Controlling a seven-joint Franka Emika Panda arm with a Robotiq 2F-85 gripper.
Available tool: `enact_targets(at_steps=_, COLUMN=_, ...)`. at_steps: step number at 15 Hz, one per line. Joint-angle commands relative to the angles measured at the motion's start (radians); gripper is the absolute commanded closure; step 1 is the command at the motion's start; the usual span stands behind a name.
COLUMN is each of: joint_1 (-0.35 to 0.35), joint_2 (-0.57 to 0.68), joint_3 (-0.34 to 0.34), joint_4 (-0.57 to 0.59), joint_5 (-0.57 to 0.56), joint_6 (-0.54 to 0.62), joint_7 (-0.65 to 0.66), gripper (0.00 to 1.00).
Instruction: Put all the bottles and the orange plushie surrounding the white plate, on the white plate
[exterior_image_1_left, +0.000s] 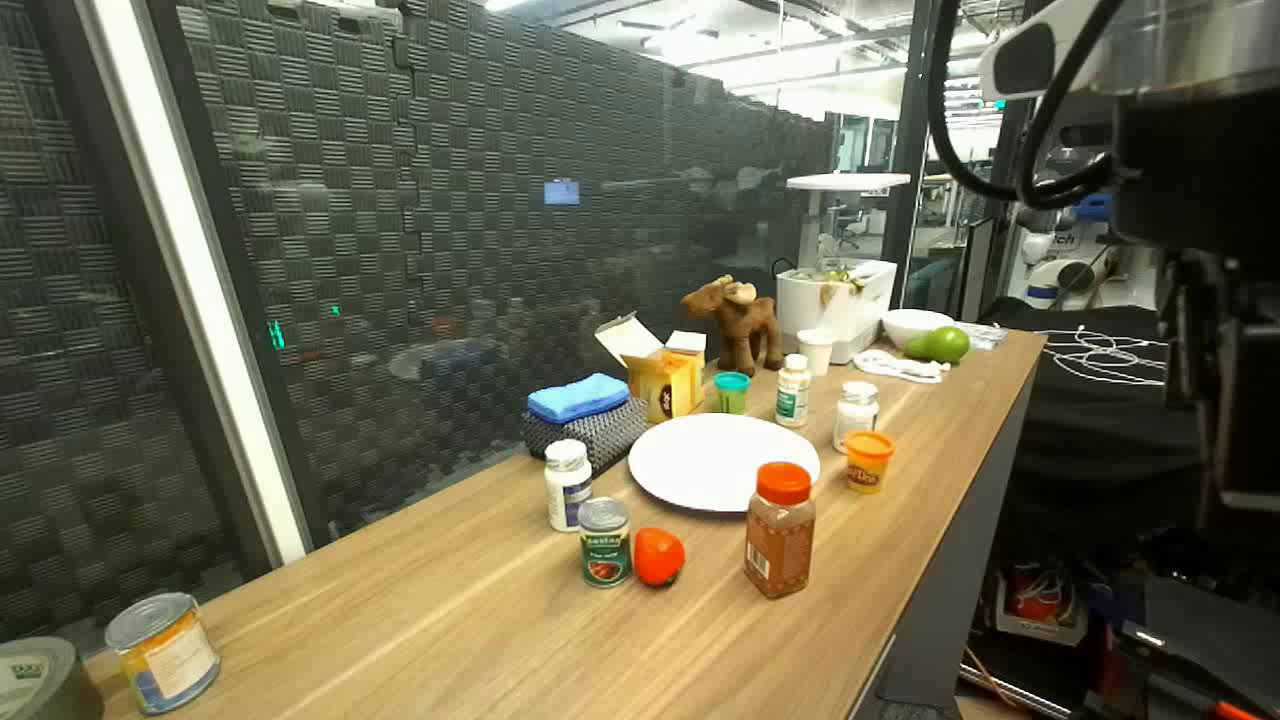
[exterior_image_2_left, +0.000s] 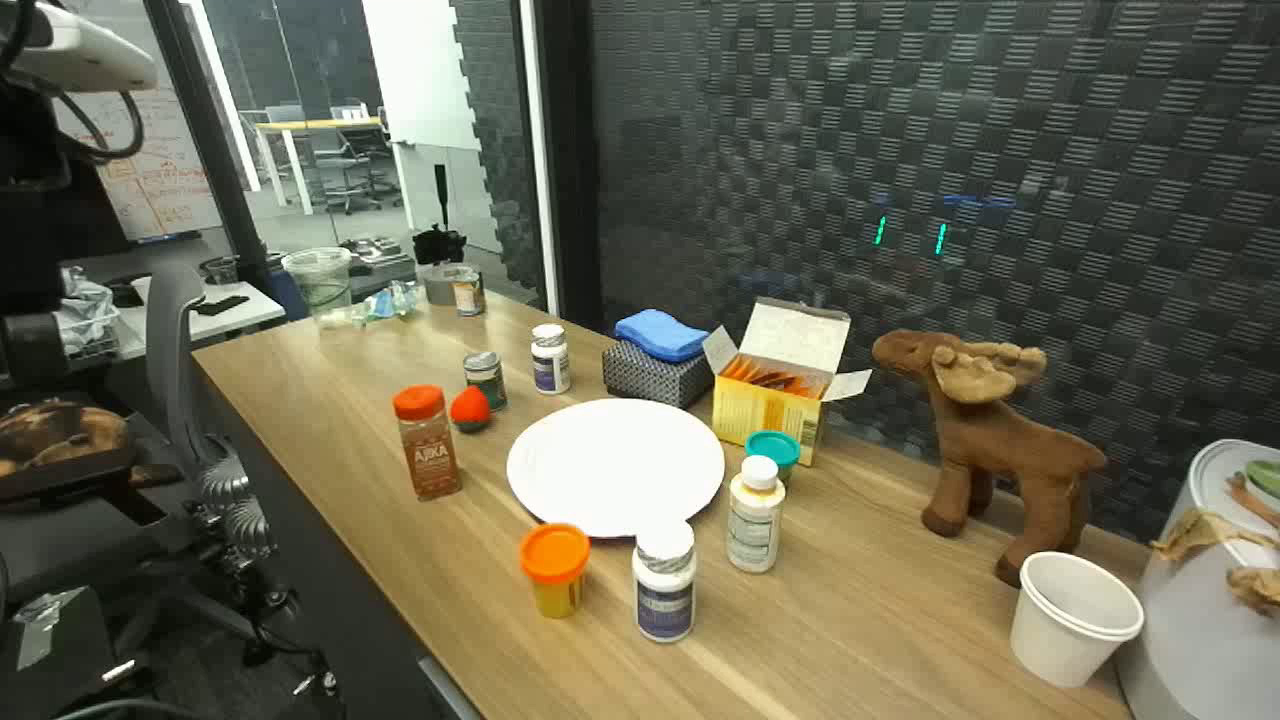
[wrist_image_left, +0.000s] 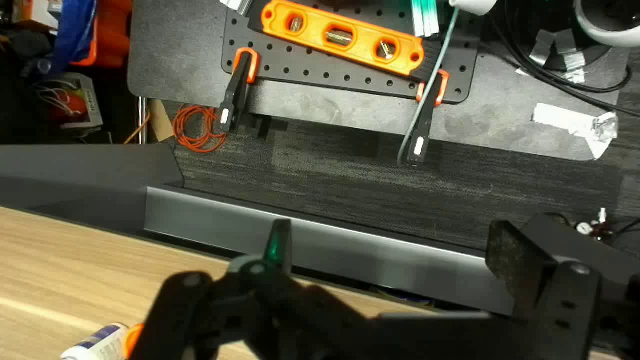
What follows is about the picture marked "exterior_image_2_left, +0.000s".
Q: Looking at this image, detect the white bottle purple label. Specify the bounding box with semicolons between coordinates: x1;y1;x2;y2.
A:
528;319;572;396

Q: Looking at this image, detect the small green labelled jar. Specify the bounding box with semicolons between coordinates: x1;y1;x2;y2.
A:
461;349;513;413

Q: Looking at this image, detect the slim white bottle green label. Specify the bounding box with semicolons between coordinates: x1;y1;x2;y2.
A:
722;450;788;577

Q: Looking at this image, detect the large white bottle blue label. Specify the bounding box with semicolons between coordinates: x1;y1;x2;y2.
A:
628;514;700;647

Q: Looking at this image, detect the small orange cup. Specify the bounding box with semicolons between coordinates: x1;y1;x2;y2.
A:
516;520;594;623

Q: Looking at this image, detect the spice bottle orange lid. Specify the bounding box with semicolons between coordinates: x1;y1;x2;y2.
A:
392;383;463;505

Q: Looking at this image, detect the white paper plate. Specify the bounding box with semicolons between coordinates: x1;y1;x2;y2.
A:
503;396;728;544

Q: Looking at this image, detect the brown moose plushie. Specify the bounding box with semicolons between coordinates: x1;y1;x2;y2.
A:
866;325;1112;586

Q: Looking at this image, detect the grey foam block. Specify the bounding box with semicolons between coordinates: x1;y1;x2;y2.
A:
598;334;717;413

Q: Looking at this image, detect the blue folded cloth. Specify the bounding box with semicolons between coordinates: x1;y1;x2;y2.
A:
610;305;712;367

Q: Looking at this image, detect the open yellow cardboard box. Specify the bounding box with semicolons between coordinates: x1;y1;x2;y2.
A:
700;296;876;467

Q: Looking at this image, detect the red tomato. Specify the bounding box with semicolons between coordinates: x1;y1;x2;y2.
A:
446;383;497;436

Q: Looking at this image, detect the tin can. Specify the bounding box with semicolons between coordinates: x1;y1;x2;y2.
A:
446;260;488;319

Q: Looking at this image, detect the black stand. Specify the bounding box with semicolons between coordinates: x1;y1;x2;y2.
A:
411;158;470;267

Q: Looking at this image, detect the clear plastic bottle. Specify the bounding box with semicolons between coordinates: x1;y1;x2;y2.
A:
314;284;428;329

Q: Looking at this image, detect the clear plastic container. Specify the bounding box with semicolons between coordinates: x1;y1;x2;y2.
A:
280;245;355;317

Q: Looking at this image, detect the white side desk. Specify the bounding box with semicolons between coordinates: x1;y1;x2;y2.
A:
113;272;291;363

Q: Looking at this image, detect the white background table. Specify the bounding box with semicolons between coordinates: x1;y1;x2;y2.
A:
252;113;403;222

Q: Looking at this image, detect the white paper cup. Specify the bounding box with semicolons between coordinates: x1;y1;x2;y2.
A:
1008;549;1149;692

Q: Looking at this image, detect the crumpled grey cloth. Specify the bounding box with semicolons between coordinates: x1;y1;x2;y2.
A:
51;264;133;372

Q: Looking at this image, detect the brown patterned cushion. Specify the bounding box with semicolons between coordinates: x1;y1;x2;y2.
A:
0;396;135;489

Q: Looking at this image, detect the white bucket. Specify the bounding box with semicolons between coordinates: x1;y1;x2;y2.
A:
1114;436;1280;720

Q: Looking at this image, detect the green flat object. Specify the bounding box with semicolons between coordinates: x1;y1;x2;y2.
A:
1235;455;1280;505

